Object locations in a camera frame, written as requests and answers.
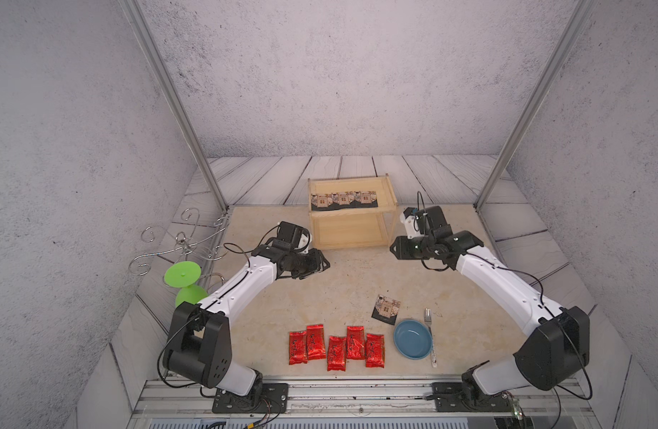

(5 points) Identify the green plastic goblet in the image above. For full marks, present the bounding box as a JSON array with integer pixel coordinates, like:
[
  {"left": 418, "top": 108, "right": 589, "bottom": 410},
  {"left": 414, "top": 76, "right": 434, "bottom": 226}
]
[{"left": 164, "top": 261, "right": 208, "bottom": 307}]

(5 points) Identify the right aluminium corner post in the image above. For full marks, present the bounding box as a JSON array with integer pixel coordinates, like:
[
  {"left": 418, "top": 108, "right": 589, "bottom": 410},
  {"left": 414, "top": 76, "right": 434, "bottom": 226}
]
[{"left": 474, "top": 0, "right": 596, "bottom": 213}]

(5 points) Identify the aluminium corner post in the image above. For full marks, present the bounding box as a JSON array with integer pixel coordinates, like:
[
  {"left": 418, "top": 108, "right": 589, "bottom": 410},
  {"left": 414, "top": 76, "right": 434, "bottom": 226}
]
[
  {"left": 119, "top": 0, "right": 229, "bottom": 213},
  {"left": 474, "top": 0, "right": 596, "bottom": 213}
]

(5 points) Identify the silver wire cup rack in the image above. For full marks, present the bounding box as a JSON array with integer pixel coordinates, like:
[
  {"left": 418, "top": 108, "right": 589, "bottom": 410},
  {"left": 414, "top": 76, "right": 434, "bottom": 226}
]
[{"left": 128, "top": 207, "right": 231, "bottom": 289}]

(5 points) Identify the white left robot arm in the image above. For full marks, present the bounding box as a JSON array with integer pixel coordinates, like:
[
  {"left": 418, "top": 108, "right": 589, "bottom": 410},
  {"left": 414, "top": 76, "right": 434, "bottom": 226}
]
[{"left": 159, "top": 245, "right": 331, "bottom": 397}]

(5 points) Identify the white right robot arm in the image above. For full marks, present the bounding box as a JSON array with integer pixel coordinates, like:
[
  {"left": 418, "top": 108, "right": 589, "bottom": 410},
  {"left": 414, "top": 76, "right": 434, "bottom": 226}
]
[{"left": 390, "top": 231, "right": 591, "bottom": 396}]

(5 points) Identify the red tea bag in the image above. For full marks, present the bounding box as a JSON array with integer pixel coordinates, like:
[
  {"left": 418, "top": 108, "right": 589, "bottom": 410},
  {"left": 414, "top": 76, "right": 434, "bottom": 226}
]
[
  {"left": 366, "top": 334, "right": 385, "bottom": 368},
  {"left": 346, "top": 326, "right": 366, "bottom": 360},
  {"left": 289, "top": 331, "right": 308, "bottom": 365},
  {"left": 326, "top": 336, "right": 347, "bottom": 371},
  {"left": 306, "top": 325, "right": 326, "bottom": 360}
]

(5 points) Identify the light wooden two-tier shelf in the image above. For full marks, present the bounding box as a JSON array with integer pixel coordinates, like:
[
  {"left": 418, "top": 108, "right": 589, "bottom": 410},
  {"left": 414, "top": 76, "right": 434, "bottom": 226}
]
[{"left": 308, "top": 175, "right": 398, "bottom": 250}]

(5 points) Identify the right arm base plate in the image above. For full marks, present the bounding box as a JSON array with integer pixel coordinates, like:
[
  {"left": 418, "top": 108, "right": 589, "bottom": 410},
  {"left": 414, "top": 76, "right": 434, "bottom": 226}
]
[{"left": 425, "top": 382, "right": 513, "bottom": 413}]

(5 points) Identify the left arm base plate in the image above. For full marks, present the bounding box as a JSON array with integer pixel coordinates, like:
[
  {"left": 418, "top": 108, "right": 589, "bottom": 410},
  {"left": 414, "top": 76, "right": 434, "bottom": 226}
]
[{"left": 212, "top": 382, "right": 289, "bottom": 415}]

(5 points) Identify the left aluminium corner post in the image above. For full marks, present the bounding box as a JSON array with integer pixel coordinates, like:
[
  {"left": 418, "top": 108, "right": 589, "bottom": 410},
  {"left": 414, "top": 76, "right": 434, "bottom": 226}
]
[{"left": 119, "top": 0, "right": 229, "bottom": 213}]

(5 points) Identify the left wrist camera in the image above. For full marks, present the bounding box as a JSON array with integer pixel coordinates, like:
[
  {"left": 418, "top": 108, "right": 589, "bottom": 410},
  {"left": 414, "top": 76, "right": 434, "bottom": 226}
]
[{"left": 276, "top": 221, "right": 311, "bottom": 253}]

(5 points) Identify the brown tea bag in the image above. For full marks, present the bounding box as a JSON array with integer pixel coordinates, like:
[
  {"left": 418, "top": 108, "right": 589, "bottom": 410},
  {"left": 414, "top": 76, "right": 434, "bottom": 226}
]
[
  {"left": 352, "top": 191, "right": 378, "bottom": 208},
  {"left": 330, "top": 192, "right": 354, "bottom": 210},
  {"left": 371, "top": 295, "right": 401, "bottom": 325},
  {"left": 310, "top": 194, "right": 335, "bottom": 211}
]

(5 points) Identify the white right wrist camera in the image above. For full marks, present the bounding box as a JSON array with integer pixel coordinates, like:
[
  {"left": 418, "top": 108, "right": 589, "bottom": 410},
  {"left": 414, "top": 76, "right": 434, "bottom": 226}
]
[{"left": 400, "top": 207, "right": 423, "bottom": 239}]

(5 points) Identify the blue round plate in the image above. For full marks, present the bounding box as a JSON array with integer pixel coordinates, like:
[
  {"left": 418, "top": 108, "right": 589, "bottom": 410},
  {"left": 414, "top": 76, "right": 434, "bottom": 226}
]
[{"left": 393, "top": 319, "right": 431, "bottom": 360}]

